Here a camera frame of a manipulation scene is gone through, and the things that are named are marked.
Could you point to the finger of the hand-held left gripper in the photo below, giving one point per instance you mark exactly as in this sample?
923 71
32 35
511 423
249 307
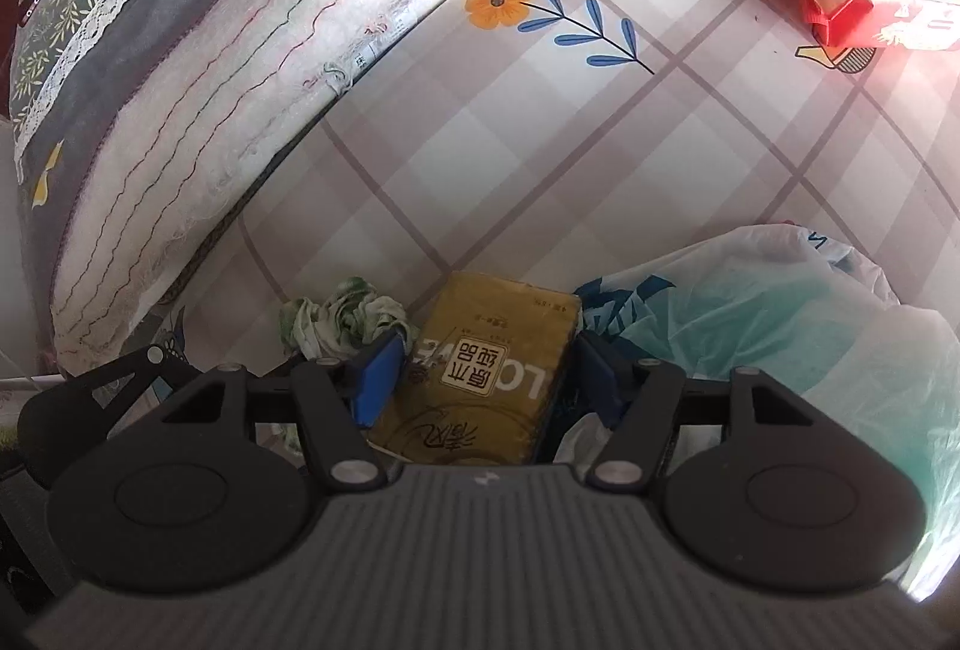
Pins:
154 356

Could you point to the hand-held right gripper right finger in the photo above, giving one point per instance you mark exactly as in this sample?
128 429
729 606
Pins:
600 380

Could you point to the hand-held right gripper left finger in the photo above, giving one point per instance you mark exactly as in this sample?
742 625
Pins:
379 380

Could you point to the brown tissue pack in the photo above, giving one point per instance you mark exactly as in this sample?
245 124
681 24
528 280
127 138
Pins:
487 372

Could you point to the green patterned cloth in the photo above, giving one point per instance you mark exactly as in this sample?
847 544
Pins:
337 316

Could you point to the white translucent plastic bag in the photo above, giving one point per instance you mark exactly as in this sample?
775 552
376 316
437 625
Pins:
787 335

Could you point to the checked floral bed sheet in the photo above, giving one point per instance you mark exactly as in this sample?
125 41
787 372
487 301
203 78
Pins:
600 147

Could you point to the grey floral quilted bed pad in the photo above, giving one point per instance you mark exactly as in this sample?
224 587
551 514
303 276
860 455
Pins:
225 95

